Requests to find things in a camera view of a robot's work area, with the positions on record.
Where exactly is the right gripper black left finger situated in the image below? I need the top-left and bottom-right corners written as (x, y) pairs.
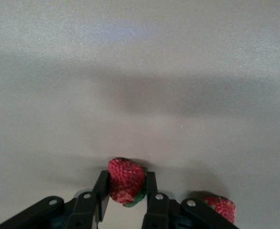
top-left (0, 170), bottom-right (111, 229)

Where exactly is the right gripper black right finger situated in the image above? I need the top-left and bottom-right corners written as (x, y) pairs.
top-left (141, 171), bottom-right (238, 229)

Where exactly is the red strawberry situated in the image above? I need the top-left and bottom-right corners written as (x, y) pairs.
top-left (108, 157), bottom-right (147, 208)
top-left (201, 195), bottom-right (237, 225)

